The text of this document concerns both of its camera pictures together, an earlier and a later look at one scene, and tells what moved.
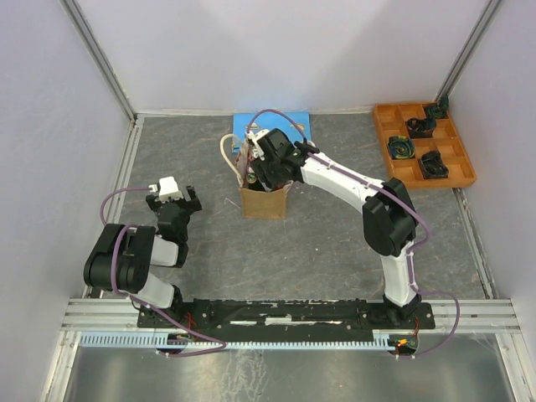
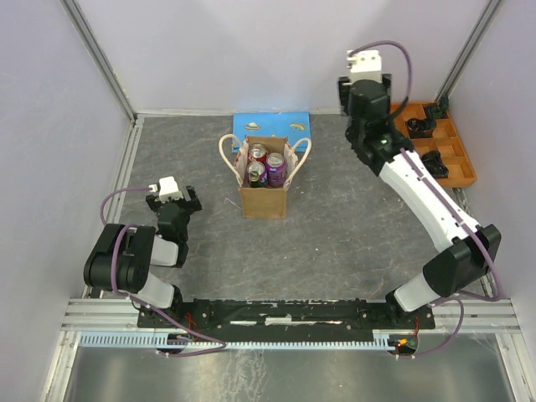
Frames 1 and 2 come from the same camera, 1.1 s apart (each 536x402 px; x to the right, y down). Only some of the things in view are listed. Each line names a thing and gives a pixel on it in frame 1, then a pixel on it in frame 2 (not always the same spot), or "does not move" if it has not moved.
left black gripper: [191, 205] does not move
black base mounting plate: [282, 316] does not move
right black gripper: [261, 168] → [344, 90]
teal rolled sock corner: [439, 109] does not move
